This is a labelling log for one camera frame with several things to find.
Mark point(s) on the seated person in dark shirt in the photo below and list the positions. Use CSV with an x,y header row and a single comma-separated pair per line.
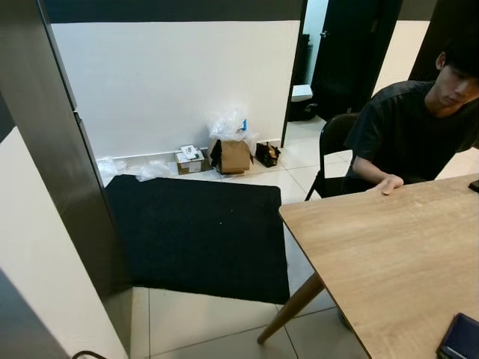
x,y
412,127

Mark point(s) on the wooden table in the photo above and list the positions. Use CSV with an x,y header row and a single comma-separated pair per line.
x,y
397,254

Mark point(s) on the black chair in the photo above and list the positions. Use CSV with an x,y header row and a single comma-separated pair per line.
x,y
333,149

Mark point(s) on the dark blue wallet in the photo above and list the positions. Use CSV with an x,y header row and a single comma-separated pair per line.
x,y
461,340

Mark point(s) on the small black bag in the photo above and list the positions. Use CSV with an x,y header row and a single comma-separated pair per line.
x,y
267,155

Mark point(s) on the brown cardboard box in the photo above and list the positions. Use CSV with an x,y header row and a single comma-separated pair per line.
x,y
233,157

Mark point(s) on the clear plastic bag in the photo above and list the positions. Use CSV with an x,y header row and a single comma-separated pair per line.
x,y
228,125

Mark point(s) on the black floor mat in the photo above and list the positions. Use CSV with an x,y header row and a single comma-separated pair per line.
x,y
194,235

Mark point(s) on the clear plastic wrap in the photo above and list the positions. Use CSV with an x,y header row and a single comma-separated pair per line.
x,y
155,171
110,170

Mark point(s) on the dark door panel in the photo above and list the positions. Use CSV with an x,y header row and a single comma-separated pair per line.
x,y
52,149

